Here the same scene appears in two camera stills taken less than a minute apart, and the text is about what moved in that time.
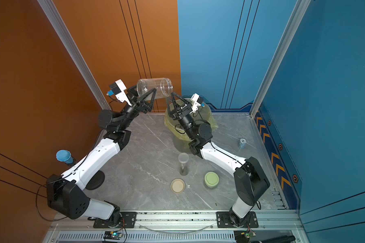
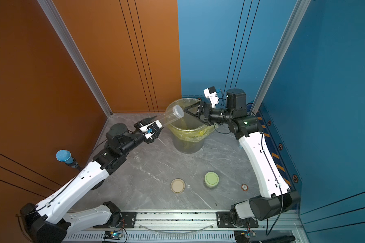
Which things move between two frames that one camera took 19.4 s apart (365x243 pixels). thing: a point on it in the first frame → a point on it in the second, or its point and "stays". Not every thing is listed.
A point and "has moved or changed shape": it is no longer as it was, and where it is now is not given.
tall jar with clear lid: x=184 y=163 has moved or changed shape
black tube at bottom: x=285 y=239 stays
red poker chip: x=245 y=187 stays
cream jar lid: x=177 y=186 stays
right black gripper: x=180 y=112 → x=206 y=108
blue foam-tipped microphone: x=65 y=156 stays
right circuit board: x=248 y=233 stays
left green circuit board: x=110 y=235 stays
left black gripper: x=137 y=105 → x=142 y=122
